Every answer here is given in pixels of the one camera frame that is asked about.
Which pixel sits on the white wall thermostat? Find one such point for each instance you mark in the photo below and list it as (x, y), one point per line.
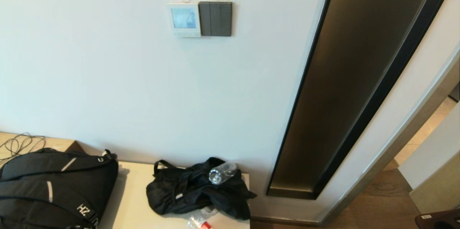
(184, 18)

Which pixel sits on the clear plastic water bottle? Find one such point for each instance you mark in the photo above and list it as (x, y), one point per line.
(220, 174)

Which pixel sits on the small crumpled black bag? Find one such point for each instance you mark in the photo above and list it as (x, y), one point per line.
(187, 193)

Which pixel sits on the red label plastic bottle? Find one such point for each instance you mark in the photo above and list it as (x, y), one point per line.
(201, 224)

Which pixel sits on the large black backpack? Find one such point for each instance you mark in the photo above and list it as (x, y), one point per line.
(54, 186)

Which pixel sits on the white door with wooden edge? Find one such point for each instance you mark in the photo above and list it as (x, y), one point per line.
(435, 157)

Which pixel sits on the dark brown object white label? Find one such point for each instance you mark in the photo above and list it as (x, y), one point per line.
(438, 220)

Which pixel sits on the grey wall switch panel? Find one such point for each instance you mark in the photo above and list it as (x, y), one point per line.
(215, 18)

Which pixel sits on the dark bronze recessed wall panel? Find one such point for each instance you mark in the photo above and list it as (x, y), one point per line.
(345, 78)

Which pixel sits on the grey door frame trim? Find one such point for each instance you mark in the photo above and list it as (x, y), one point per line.
(409, 128)

